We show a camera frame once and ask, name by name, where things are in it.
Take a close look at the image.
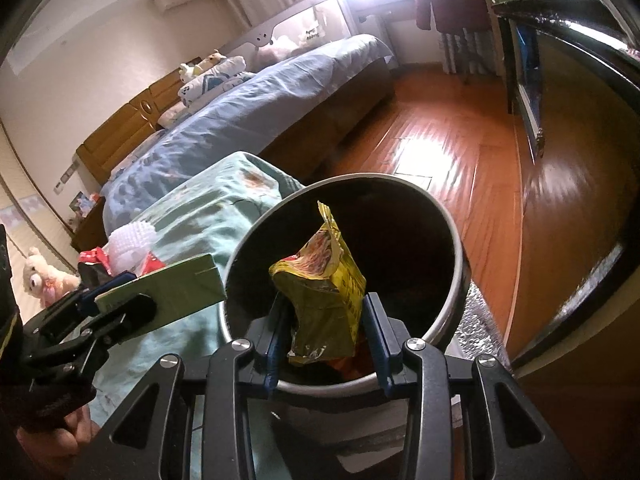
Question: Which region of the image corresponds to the wooden nightstand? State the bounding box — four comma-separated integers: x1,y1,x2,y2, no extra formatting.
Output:
70,195,109,256

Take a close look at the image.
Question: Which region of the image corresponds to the small pink pillow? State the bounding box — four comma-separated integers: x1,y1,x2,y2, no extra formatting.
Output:
156,101,195,129

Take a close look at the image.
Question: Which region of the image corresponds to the white foam net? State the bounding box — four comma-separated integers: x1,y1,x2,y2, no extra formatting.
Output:
108,221,152,273

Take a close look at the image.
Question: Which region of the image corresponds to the cream teddy bear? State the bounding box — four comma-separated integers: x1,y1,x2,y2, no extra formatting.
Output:
22,247,82,309

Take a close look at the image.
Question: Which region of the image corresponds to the cream plush toy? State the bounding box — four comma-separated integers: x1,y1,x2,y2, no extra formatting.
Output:
178,50,224,82

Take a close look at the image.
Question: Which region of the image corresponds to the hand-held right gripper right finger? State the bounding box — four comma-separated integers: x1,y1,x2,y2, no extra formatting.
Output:
361,291,585,480

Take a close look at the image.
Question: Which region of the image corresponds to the red snack packet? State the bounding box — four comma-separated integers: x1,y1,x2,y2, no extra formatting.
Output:
137,252,167,277
78,247,114,275

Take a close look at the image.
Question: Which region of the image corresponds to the orange snack packet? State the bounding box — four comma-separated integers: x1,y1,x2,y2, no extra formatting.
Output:
327,352,377,380

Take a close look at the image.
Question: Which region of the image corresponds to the blue duvet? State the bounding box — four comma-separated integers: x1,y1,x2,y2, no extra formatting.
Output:
102,34,396,236

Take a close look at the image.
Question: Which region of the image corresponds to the wooden headboard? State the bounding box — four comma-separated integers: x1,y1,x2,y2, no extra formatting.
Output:
75,71,188,186

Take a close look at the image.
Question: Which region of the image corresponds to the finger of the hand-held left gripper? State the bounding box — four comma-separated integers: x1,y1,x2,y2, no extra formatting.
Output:
24,271,138,337
29,293,158,387

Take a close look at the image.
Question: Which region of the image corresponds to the green carton box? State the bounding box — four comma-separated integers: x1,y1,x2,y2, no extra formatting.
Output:
94,253,227,336

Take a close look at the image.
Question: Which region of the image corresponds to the yellow snack packet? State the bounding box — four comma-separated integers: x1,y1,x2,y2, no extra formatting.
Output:
269,201,367,367

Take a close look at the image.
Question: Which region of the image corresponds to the silver foil sheet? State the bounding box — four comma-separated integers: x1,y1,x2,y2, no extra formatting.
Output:
447,280,513,368

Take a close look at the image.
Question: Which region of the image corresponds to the grey bed guard rail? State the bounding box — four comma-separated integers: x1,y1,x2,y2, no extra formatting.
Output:
220,0,358,61

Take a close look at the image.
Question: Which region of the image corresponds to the teal floral blanket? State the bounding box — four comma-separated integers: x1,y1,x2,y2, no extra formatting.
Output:
90,152,306,480

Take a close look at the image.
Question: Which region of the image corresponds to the black wooden cabinet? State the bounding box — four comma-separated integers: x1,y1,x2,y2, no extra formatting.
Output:
491,0,640,378

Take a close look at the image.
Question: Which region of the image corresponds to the round metal trash bin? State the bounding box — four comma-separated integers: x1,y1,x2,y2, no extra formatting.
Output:
218,174,472,456

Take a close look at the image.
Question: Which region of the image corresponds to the patterned curtain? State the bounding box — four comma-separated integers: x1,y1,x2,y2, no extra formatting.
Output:
437,25,502,77

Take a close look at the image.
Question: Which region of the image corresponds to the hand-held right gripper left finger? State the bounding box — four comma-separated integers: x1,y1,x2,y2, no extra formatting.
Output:
67,294,296,480

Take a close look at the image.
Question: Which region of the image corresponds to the wooden bed frame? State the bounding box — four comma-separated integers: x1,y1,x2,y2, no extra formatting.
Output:
260,55,398,171

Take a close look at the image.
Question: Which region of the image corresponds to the person's left hand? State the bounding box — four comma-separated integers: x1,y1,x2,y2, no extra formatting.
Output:
15,402,104,463

